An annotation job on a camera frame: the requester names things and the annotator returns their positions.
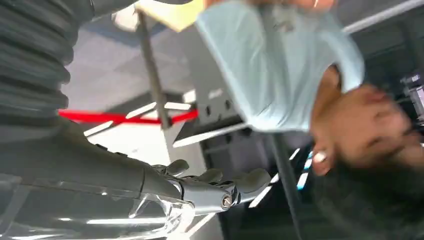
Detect ribbed grey right arm sleeve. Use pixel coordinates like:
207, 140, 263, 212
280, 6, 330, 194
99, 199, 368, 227
0, 0, 195, 124

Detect red barrier strap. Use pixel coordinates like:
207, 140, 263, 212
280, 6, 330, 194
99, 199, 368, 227
58, 109, 199, 126

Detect person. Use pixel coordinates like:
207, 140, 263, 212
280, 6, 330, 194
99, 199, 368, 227
195, 0, 424, 240

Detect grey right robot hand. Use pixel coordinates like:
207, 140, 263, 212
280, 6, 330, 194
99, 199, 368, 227
0, 115, 272, 216

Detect dark slanted pole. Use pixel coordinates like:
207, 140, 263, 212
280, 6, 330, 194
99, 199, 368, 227
269, 133, 304, 240

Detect black device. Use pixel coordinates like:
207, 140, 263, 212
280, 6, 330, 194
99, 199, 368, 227
400, 74, 424, 124

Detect grey metal pole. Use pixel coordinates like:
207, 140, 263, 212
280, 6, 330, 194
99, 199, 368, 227
137, 11, 172, 131

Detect white rail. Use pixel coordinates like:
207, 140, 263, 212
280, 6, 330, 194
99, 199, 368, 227
342, 0, 424, 35

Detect pale yellow sheet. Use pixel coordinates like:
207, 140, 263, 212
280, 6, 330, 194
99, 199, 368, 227
134, 0, 205, 33

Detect grey perforated metal frame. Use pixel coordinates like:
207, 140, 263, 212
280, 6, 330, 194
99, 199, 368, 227
172, 31, 254, 149

